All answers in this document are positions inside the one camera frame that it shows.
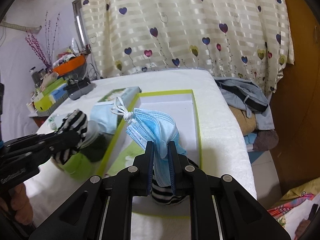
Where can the colourful bag on floor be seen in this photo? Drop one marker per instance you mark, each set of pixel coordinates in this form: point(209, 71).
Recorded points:
point(297, 208)

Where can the stack of green boxes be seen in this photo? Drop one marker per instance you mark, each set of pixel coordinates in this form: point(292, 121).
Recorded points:
point(45, 101)

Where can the grey black device with cables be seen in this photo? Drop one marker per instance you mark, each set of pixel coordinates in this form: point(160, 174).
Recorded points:
point(77, 88)

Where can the pile of clothes on chair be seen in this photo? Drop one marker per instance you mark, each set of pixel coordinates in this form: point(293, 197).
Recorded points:
point(248, 97)

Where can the grey lidded plastic container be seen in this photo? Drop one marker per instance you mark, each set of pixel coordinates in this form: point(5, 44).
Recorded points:
point(95, 144)

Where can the blue face masks bundle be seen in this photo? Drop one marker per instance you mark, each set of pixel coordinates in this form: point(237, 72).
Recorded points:
point(146, 125)

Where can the orange tray with clutter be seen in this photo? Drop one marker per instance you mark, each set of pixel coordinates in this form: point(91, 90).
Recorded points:
point(70, 65)

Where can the wooden wardrobe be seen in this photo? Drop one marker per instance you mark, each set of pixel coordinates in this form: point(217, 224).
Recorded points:
point(295, 105)

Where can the person's left hand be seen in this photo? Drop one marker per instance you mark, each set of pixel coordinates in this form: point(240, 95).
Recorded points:
point(20, 203)

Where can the heart pattern curtain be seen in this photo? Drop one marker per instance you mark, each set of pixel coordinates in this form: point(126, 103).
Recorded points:
point(247, 39)

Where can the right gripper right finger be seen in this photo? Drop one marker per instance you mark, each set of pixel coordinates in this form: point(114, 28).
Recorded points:
point(220, 207)

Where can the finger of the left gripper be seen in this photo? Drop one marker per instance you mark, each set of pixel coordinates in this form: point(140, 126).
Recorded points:
point(34, 140)
point(36, 149)

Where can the white green sock pair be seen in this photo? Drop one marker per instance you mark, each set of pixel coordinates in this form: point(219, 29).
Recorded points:
point(56, 121)

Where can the small striped sock roll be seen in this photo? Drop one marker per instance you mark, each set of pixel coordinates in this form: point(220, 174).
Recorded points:
point(70, 136)

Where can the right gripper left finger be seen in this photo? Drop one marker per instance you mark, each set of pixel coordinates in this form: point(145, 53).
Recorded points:
point(101, 208)

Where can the purple dried flower branches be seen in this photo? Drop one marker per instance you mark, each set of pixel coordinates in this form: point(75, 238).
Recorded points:
point(44, 52)

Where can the green rabbit towel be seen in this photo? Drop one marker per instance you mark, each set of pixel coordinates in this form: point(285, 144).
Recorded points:
point(125, 159)

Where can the green shallow cardboard box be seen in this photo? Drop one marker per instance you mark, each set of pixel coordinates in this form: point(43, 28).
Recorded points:
point(181, 106)

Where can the green lidded jar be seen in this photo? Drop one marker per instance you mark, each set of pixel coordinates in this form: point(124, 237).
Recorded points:
point(78, 167)

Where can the black white striped sock ball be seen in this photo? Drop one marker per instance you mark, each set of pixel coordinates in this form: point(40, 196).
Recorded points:
point(164, 195)

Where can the wet wipes pack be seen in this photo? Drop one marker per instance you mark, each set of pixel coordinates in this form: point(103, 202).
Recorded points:
point(112, 107)

